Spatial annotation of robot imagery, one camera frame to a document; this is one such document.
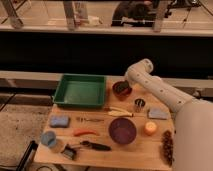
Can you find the red bowl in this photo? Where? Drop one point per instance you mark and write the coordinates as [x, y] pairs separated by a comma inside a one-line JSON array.
[[123, 95]]

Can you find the orange round fruit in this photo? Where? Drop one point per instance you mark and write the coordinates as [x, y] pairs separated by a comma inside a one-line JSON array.
[[150, 128]]

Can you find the brown grape bunch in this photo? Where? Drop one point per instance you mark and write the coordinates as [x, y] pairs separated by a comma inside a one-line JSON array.
[[168, 147]]

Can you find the blue grey sponge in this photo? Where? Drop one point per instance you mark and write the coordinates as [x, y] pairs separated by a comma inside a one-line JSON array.
[[155, 113]]

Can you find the black eraser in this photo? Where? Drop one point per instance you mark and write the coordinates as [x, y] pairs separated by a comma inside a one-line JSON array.
[[121, 86]]

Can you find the metal fork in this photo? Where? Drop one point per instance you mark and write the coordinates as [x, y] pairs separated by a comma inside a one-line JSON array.
[[80, 119]]

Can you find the person in black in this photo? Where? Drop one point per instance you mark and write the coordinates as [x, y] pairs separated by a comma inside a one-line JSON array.
[[139, 11]]

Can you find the black stand bar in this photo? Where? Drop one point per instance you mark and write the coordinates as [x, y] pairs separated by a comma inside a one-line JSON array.
[[31, 147]]

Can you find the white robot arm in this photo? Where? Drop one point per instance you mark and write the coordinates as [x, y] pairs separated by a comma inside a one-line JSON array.
[[193, 137]]

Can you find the green plastic tray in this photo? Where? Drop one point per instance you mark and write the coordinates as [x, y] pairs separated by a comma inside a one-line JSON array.
[[80, 91]]

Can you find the yellow banana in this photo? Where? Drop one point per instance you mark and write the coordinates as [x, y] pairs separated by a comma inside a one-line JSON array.
[[118, 112]]

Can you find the wooden board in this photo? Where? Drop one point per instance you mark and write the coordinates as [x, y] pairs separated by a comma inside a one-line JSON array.
[[145, 152]]

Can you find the small metal cup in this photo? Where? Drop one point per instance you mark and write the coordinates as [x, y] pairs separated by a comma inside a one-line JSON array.
[[139, 103]]

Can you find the small dark metal clip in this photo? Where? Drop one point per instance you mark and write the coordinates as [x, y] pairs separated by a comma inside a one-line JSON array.
[[70, 152]]

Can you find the purple bowl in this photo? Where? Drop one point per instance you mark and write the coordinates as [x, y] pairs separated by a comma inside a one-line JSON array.
[[122, 131]]

